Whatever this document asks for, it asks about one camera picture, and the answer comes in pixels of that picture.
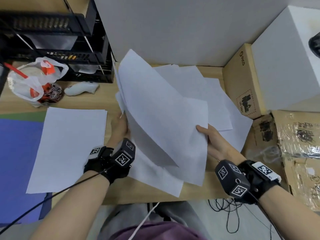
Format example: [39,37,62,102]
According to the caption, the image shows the brown labelled cardboard box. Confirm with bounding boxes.
[222,43,267,120]

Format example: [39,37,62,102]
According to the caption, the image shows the person's left hand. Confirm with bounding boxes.
[107,115,131,149]

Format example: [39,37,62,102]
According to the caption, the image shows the blue folder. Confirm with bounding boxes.
[0,118,53,225]

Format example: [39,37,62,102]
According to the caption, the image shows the white box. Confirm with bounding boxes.
[251,5,320,113]

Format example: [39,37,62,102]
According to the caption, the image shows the white handheld controller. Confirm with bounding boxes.
[64,81,100,97]

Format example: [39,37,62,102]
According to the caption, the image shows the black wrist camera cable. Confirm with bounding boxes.
[247,190,283,240]
[0,165,115,229]

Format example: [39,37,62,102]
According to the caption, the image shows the person's right hand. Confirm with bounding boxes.
[196,124,247,164]

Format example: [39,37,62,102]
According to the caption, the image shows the black wrist strap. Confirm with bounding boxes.
[237,160,282,205]
[84,146,132,185]

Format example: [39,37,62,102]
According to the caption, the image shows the taped cardboard boxes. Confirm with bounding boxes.
[271,110,320,159]

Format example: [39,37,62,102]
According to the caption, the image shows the black stacked file tray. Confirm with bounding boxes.
[0,0,115,84]

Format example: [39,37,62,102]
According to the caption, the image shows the grey trousers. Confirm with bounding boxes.
[97,200,210,240]

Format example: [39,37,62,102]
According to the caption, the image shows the black mesh pen holder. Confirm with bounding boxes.
[308,32,320,58]

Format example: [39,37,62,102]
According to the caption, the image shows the clear plastic bag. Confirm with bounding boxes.
[255,145,283,160]

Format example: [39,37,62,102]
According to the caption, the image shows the person's right forearm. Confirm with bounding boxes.
[259,183,320,240]

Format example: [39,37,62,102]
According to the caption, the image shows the green folder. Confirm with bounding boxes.
[0,111,48,123]

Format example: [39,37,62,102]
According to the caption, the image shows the white cable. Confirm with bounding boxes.
[130,202,160,240]

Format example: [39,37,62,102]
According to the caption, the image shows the red drinking straw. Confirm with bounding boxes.
[4,63,29,79]

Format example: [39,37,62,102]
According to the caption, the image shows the drink cup in plastic bag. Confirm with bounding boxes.
[7,57,69,108]

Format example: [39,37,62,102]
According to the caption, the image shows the squared stack of white papers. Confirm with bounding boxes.
[26,107,108,195]

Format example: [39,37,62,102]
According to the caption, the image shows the large brown cardboard box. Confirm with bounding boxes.
[0,0,90,15]

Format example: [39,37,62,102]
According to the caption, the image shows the printed drink cup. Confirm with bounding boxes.
[41,82,63,102]

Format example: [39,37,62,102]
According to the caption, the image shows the flat printed cardboard box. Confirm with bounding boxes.
[242,113,293,195]

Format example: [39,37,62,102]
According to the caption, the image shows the pile of white papers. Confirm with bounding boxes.
[111,48,254,198]

